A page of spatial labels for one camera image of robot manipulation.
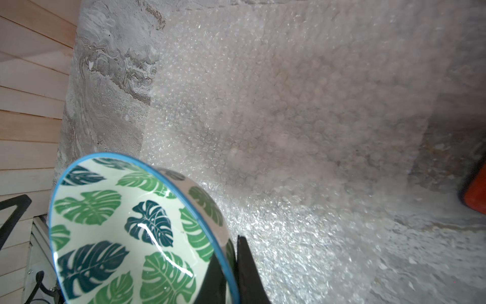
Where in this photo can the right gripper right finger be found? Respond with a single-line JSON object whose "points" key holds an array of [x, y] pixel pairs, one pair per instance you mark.
{"points": [[251, 289]]}

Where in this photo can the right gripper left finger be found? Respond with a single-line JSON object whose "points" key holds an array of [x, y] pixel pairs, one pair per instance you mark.
{"points": [[213, 288]]}

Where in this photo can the clear bubble wrap sheet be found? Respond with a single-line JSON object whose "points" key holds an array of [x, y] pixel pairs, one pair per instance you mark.
{"points": [[303, 122]]}

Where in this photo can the red tape dispenser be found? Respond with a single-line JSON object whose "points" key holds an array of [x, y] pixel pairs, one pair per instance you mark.
{"points": [[472, 193]]}

